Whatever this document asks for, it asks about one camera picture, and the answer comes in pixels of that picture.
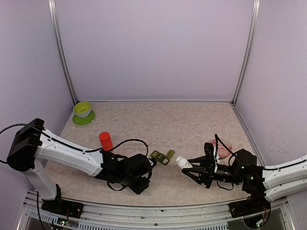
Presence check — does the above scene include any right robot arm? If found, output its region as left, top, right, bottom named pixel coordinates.
left=176, top=136, right=307, bottom=213

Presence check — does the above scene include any green weekly pill organizer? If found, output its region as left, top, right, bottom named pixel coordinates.
left=151, top=149, right=175, bottom=166

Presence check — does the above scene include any orange pill bottle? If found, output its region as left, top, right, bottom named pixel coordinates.
left=99, top=132, right=113, bottom=151

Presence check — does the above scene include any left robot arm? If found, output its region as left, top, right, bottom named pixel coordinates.
left=1, top=118, right=157, bottom=213

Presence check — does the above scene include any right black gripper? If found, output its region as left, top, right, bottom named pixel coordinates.
left=182, top=156, right=245, bottom=189

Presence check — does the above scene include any small white pill bottle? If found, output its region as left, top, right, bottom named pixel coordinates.
left=176, top=156, right=193, bottom=169

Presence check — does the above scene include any right aluminium frame post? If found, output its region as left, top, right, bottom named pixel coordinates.
left=231, top=0, right=261, bottom=107

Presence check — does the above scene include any aluminium frame post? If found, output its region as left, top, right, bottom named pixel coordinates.
left=231, top=0, right=261, bottom=107
left=48, top=0, right=79, bottom=105

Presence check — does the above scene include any red patterned bowl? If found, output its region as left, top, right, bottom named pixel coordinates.
left=218, top=138, right=233, bottom=160

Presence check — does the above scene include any left aluminium frame post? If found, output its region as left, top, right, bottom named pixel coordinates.
left=48, top=0, right=79, bottom=105

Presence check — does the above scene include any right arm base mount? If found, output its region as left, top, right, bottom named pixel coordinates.
left=228, top=199, right=271, bottom=218

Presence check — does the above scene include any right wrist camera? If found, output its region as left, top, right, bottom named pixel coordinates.
left=204, top=142, right=219, bottom=174

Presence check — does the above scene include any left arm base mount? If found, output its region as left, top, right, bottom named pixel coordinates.
left=41, top=199, right=83, bottom=219

